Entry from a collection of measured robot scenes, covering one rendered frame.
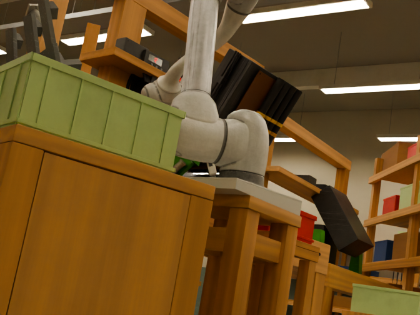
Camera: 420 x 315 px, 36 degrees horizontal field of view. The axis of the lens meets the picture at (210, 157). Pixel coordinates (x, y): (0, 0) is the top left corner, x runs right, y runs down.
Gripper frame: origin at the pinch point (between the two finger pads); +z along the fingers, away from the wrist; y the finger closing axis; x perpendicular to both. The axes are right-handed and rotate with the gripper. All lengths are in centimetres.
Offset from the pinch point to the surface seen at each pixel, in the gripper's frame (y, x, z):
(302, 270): 2, -25, 49
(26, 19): -114, 26, -17
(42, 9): -125, 18, -11
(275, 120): 34, -31, -24
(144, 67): 14, 21, -59
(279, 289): -41, -16, 58
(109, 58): 4, 33, -63
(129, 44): 10, 24, -71
